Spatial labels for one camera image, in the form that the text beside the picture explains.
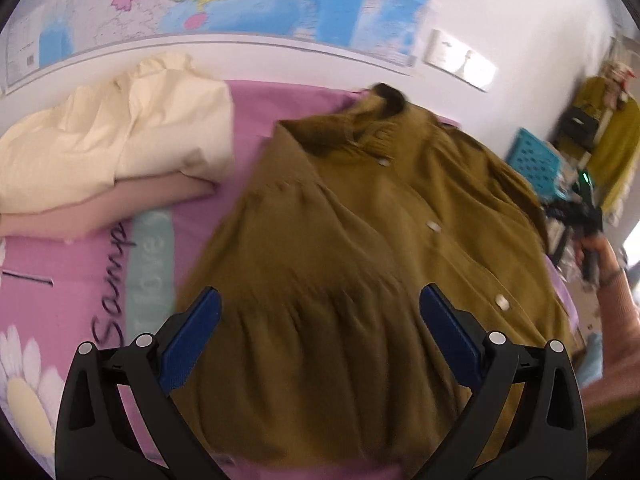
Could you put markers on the hanging mustard yellow garment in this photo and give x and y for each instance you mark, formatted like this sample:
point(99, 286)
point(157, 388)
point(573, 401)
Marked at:
point(620, 150)

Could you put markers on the white wall socket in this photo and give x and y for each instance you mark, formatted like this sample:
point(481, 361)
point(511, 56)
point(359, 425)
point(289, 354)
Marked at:
point(440, 46)
point(484, 72)
point(466, 60)

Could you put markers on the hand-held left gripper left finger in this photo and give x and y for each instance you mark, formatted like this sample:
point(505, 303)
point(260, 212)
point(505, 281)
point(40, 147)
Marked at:
point(192, 340)

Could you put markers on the blue perforated plastic basket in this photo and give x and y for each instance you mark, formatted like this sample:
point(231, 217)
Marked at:
point(532, 160)

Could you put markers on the dark wrist band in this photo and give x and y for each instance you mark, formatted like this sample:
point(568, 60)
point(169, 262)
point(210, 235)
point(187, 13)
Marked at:
point(611, 278)

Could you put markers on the pink printed bed sheet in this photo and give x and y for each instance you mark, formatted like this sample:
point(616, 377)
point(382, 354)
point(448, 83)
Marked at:
point(65, 280)

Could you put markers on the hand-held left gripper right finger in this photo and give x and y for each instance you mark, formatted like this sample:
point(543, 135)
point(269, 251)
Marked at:
point(450, 336)

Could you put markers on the black handbag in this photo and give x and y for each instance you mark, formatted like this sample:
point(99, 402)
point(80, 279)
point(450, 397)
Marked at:
point(579, 127)

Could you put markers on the person's right forearm pink sleeve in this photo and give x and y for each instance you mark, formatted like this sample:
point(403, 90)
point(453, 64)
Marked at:
point(617, 340)

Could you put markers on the person's right hand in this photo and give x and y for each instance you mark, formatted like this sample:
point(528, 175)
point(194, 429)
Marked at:
point(602, 257)

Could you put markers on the cream quilt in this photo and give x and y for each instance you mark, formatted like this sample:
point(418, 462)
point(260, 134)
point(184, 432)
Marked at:
point(100, 150)

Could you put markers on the folded pale pink blanket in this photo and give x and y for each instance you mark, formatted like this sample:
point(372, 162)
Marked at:
point(100, 215)

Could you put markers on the pink plush toy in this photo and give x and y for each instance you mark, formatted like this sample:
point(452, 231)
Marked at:
point(617, 80)

